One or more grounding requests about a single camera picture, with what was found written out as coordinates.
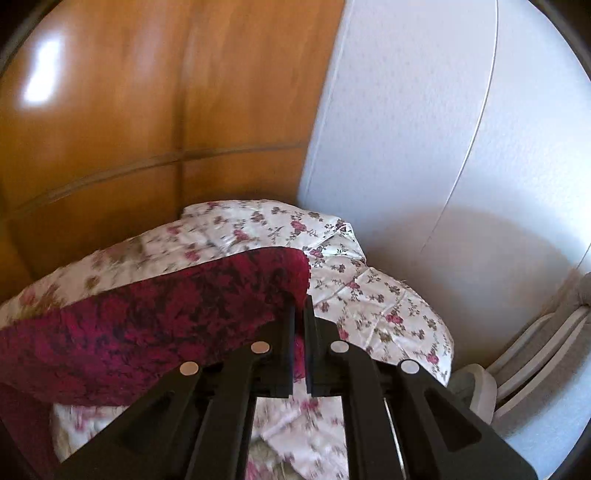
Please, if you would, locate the dark red knitted garment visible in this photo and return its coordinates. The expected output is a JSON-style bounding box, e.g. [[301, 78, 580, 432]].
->
[[0, 247, 311, 480]]

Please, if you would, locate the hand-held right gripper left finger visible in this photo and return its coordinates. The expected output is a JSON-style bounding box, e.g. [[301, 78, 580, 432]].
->
[[54, 299, 297, 480]]

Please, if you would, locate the thin white wall cable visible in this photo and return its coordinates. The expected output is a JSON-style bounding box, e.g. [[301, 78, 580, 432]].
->
[[418, 0, 502, 256]]

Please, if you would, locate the floral bedspread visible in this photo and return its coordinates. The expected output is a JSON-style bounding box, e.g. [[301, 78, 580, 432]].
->
[[0, 199, 456, 480]]

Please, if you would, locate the grey chair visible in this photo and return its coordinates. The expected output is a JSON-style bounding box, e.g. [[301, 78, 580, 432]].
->
[[447, 271, 591, 426]]

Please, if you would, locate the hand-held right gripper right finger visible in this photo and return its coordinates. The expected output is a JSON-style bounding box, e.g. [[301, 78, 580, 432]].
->
[[304, 294, 539, 480]]

